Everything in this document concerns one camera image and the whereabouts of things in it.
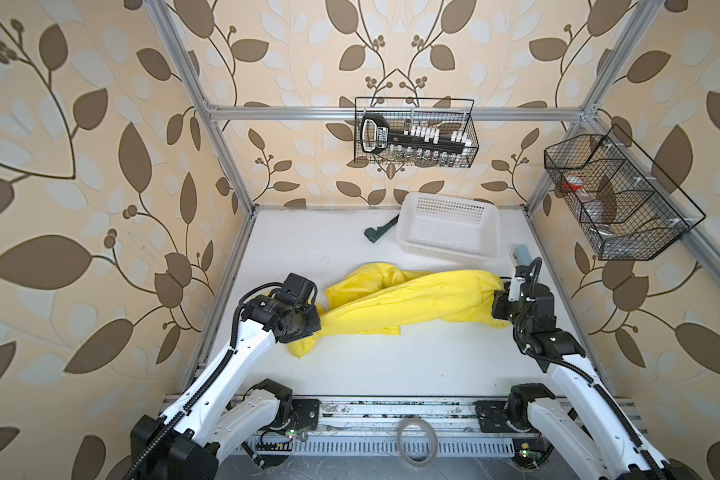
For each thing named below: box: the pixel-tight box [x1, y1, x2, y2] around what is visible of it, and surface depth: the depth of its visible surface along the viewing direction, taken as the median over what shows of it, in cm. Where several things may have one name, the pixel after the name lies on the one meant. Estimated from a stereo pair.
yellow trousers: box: [287, 264, 510, 358], surface depth 84 cm
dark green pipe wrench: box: [364, 213, 400, 243], surface depth 114 cm
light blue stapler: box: [509, 244, 532, 267], surface depth 103 cm
